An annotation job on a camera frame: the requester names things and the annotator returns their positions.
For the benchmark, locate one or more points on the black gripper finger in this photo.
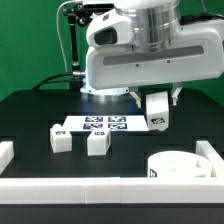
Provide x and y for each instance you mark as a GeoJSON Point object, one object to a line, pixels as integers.
{"type": "Point", "coordinates": [135, 93]}
{"type": "Point", "coordinates": [177, 87]}

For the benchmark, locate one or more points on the white U-shaped fence wall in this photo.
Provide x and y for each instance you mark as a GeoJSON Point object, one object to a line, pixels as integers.
{"type": "Point", "coordinates": [119, 190]}

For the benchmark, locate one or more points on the white marker tag sheet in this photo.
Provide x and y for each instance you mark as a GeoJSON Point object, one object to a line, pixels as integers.
{"type": "Point", "coordinates": [114, 122]}

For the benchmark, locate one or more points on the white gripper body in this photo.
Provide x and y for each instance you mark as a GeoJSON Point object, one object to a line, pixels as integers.
{"type": "Point", "coordinates": [197, 53]}

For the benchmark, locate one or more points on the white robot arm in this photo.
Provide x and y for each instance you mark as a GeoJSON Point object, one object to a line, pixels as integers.
{"type": "Point", "coordinates": [148, 42]}

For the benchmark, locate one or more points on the white round stool seat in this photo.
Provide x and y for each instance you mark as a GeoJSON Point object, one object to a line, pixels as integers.
{"type": "Point", "coordinates": [174, 164]}

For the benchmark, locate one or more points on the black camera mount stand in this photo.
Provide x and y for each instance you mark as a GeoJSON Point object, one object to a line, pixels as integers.
{"type": "Point", "coordinates": [78, 18]}

